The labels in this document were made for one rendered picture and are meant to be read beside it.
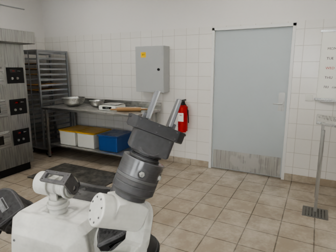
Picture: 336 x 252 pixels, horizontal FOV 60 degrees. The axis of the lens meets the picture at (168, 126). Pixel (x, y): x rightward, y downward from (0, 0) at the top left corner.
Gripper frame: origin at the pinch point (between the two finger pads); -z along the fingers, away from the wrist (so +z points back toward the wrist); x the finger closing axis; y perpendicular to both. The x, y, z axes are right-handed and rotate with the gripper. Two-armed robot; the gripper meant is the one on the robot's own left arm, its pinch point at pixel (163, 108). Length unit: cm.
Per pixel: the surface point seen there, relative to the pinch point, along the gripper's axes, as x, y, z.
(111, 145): -5, 399, 63
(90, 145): 25, 424, 76
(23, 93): 139, 396, 33
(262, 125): -188, 318, -46
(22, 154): 111, 398, 119
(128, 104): -9, 439, -8
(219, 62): -105, 346, -110
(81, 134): 45, 433, 66
